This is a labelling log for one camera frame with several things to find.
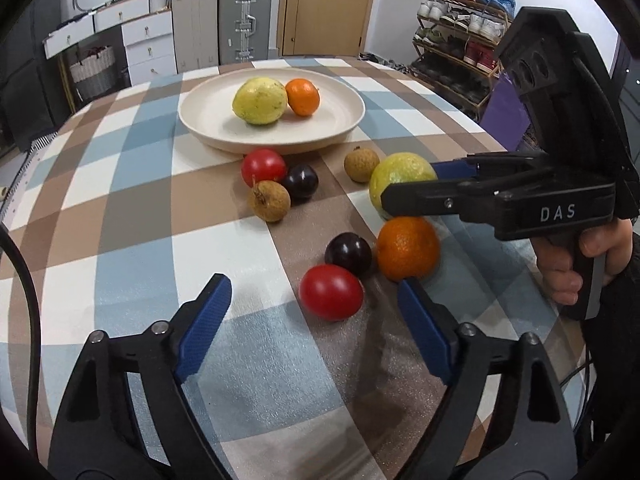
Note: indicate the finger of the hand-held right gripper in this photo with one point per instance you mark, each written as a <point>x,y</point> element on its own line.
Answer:
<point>425,199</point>
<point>450,169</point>

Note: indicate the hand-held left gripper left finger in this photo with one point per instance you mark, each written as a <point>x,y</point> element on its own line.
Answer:
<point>205,325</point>

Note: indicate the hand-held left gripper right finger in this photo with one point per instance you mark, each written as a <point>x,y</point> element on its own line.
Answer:
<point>425,330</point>

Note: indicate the green guava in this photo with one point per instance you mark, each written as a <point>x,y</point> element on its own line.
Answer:
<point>400,170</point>

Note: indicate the orange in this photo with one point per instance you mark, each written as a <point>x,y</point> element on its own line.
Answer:
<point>302,97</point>
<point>407,249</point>

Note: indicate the brown kiwi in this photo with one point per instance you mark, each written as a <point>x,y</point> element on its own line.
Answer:
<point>361,165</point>
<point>270,201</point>

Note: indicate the dark purple plum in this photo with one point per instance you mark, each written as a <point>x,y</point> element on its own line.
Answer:
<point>301,181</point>
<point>348,254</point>

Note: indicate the red tomato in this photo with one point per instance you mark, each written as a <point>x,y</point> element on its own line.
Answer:
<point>262,166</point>
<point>331,292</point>

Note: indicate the cream round plate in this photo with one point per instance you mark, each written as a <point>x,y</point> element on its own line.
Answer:
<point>310,127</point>

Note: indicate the person's right forearm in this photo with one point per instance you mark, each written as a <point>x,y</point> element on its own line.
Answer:
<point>620,350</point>

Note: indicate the person's right hand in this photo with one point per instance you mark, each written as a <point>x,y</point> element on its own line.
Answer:
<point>557,270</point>

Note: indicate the purple box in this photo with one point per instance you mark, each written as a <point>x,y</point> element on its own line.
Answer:
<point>505,115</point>

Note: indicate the wooden shoe rack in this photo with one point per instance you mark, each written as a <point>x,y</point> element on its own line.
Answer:
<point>450,80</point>

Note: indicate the checked tablecloth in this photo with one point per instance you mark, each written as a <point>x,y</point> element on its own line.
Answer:
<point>125,220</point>

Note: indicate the row of shoes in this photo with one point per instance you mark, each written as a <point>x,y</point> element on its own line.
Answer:
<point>465,22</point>

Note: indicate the yellow guava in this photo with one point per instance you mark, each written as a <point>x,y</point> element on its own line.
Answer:
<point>259,102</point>

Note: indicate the wooden door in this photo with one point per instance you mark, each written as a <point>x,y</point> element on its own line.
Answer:
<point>325,5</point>

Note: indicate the striped rug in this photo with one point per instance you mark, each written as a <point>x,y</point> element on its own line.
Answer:
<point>42,141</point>

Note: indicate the silver suitcase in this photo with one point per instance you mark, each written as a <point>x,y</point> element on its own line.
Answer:
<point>245,20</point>

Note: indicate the woven laundry basket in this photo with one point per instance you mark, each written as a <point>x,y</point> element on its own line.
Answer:
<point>92,75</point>

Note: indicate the white drawer unit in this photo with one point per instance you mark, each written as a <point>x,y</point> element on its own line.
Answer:
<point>147,42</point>

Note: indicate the beige suitcase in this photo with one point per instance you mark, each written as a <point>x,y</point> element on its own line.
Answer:
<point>195,25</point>

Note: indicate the black refrigerator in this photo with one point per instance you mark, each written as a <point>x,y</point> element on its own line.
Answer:
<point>25,80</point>

